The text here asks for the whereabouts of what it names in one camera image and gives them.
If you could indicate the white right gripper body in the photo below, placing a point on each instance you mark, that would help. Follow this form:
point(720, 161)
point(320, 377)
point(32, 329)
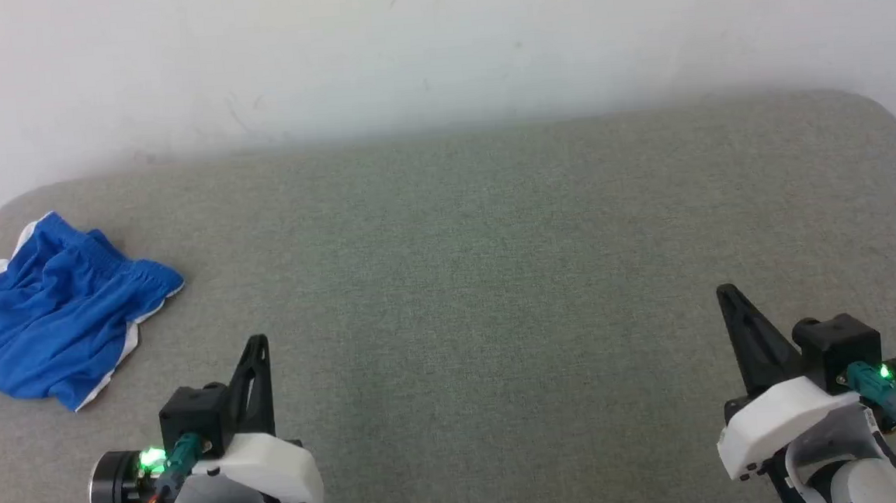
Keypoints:
point(785, 417)

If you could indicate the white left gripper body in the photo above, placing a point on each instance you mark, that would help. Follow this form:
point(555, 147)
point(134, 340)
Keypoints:
point(274, 468)

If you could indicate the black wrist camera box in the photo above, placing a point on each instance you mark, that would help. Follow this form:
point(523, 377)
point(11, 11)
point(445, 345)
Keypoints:
point(194, 419)
point(839, 348)

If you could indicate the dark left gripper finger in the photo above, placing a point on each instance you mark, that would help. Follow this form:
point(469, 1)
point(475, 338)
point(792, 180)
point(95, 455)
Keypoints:
point(237, 393)
point(264, 403)

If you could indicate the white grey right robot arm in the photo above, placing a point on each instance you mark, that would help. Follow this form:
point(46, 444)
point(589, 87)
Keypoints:
point(843, 484)

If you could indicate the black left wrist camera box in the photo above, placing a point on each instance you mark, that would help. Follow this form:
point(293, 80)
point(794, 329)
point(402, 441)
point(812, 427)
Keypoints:
point(194, 419)

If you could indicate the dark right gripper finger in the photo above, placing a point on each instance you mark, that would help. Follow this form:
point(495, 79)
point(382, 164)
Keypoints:
point(757, 349)

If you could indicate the blue shorts with white trim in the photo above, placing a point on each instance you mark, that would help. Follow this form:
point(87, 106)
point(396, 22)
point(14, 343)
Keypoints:
point(48, 322)

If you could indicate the grey fabric sofa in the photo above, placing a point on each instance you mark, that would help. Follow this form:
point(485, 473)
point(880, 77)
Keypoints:
point(458, 282)

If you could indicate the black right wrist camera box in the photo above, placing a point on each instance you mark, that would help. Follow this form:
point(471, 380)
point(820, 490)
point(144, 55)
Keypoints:
point(839, 348)

